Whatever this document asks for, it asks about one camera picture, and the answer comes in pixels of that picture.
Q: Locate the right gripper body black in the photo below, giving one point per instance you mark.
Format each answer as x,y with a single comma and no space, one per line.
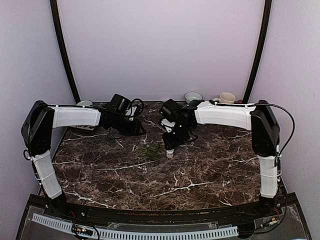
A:
180,135

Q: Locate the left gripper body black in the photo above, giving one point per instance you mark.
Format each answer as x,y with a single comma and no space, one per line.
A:
128,129

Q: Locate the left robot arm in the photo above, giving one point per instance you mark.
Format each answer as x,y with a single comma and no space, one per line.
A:
44,119

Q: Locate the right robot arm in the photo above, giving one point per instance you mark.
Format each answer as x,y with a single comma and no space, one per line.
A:
258,118

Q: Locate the white pill bottle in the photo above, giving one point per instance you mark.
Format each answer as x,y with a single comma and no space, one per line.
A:
170,153

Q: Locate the pale green bowl right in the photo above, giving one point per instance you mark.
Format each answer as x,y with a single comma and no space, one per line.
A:
190,96

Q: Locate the pale green bowl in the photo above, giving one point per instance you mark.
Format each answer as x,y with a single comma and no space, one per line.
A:
190,96
85,103

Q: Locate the floral square plate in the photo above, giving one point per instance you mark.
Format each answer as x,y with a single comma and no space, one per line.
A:
86,127

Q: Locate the pale green bowl left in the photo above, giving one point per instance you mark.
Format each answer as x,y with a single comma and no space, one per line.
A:
85,103

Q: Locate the cream floral mug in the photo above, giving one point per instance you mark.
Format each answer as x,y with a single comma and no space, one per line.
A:
225,98

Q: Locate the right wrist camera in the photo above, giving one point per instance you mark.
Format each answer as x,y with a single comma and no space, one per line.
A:
167,125

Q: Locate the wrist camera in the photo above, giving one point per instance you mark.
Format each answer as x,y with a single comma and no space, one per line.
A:
133,111
167,125

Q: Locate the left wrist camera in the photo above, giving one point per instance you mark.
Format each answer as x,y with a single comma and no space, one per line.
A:
133,111

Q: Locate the white slotted cable duct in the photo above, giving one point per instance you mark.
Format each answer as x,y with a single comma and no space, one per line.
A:
121,231

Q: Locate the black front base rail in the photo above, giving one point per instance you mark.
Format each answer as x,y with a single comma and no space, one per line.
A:
233,215

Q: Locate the left black frame post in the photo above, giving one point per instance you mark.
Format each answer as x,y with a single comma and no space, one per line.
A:
63,50

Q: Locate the black frame post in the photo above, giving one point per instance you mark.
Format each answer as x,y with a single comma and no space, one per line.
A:
259,50
63,50

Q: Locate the right black frame post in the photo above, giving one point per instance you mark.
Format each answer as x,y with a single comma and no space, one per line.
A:
259,50

